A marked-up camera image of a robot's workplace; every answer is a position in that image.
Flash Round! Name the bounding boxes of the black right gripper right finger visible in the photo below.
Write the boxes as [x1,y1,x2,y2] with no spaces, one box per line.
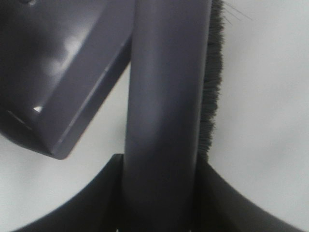
[195,160,300,232]

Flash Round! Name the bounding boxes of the grey plastic dustpan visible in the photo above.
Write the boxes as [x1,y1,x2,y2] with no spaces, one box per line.
[0,0,135,160]

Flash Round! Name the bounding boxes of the grey hand brush black bristles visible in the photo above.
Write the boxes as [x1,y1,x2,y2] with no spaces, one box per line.
[120,0,236,232]

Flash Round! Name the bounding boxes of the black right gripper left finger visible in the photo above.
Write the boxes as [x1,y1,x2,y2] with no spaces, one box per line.
[19,154,123,232]

